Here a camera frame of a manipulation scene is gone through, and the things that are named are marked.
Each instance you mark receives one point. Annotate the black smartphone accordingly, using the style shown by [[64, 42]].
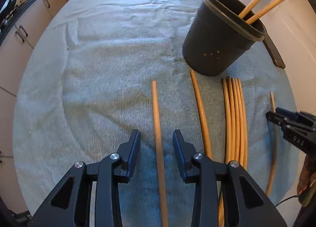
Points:
[[273, 52]]

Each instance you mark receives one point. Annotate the light blue table towel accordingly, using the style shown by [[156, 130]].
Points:
[[180, 196]]

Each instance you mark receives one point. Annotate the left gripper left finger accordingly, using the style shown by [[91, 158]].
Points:
[[128, 152]]

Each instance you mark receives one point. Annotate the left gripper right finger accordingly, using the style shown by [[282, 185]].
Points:
[[184, 152]]

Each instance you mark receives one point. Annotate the dark chopstick holder cup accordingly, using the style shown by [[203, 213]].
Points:
[[218, 36]]

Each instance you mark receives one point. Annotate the lower kitchen cabinets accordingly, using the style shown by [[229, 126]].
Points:
[[37, 19]]

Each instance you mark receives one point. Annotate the person's right hand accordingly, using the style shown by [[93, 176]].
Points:
[[306, 184]]

